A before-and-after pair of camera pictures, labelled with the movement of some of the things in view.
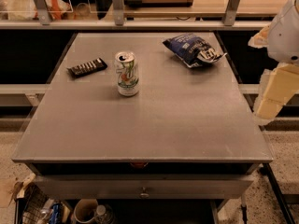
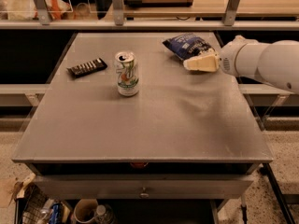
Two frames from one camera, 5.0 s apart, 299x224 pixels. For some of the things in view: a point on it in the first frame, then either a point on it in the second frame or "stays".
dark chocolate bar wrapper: x=88 y=67 stays
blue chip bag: x=192 y=50 stays
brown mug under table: x=84 y=210 stays
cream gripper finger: x=277 y=86 -> x=207 y=61
